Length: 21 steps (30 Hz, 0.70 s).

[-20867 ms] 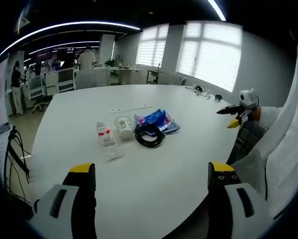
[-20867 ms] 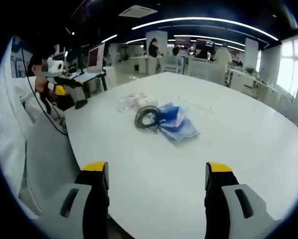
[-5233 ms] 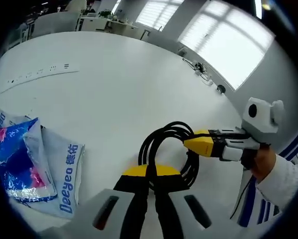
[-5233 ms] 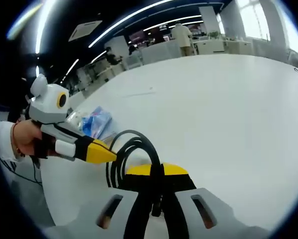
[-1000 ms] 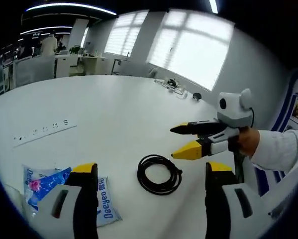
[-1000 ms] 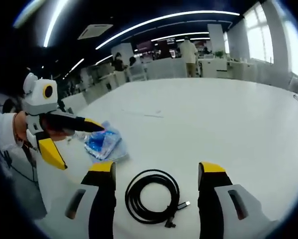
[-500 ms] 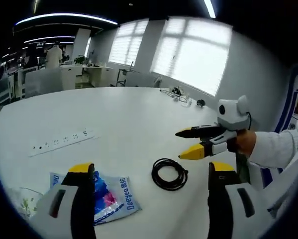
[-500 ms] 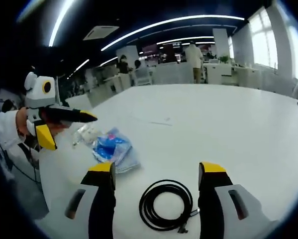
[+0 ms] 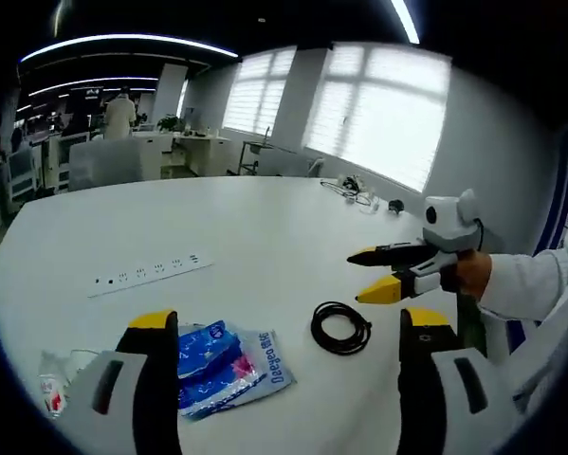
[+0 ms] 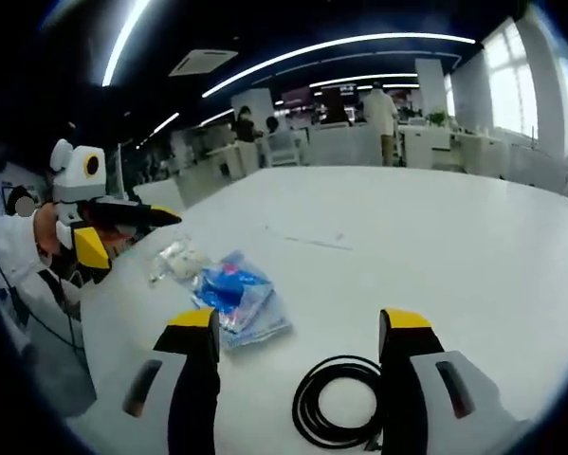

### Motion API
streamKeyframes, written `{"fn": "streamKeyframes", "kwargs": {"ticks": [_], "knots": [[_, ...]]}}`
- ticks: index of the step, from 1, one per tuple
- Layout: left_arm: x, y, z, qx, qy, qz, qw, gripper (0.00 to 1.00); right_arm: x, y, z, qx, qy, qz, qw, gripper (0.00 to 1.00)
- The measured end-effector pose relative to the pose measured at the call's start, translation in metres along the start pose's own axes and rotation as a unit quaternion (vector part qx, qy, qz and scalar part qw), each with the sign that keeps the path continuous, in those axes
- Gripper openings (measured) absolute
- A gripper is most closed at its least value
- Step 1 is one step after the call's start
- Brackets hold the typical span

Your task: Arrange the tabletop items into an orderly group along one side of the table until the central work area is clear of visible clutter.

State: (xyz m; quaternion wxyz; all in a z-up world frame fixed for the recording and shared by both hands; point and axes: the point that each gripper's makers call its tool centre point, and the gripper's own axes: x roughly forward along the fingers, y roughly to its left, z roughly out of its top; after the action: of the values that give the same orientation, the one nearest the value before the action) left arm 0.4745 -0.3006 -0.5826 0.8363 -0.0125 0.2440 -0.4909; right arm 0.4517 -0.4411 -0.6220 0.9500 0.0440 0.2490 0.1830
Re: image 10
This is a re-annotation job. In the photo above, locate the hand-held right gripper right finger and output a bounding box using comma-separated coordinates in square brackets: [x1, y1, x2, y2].
[376, 306, 536, 455]

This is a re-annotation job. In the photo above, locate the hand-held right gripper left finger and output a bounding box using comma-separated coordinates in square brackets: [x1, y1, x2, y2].
[67, 306, 224, 455]

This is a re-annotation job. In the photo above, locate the clear plastic bottle red label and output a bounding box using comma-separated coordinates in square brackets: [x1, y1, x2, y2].
[147, 238, 192, 286]

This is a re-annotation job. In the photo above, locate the small blue packet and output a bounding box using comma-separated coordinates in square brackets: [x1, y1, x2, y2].
[192, 249, 276, 317]

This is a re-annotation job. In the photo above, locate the person's left hand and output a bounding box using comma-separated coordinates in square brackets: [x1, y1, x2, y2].
[32, 204, 76, 266]

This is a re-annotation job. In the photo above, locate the person's white coat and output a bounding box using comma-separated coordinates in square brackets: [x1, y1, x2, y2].
[8, 258, 83, 324]

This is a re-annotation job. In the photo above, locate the white table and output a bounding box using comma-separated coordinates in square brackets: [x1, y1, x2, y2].
[79, 164, 568, 455]

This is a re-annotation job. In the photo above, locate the straight ceiling light strip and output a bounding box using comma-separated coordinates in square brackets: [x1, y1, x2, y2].
[100, 0, 153, 89]

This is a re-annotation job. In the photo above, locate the ceiling air vent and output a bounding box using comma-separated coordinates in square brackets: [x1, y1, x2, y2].
[168, 47, 240, 79]

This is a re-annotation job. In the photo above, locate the light grey chair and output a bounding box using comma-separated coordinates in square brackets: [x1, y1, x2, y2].
[306, 122, 385, 168]

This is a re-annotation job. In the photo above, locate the white counter desk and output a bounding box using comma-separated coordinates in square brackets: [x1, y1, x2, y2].
[400, 124, 508, 179]

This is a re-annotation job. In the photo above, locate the long curved ceiling light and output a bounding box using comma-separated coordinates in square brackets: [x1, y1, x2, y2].
[200, 32, 478, 100]

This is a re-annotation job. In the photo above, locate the narrow window with blinds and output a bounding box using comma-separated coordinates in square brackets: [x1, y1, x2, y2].
[482, 20, 539, 137]

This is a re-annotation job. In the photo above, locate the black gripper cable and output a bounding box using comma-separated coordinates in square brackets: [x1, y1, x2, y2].
[0, 236, 88, 362]

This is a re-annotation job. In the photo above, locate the wall screen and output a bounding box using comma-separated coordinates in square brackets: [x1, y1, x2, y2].
[281, 86, 312, 110]

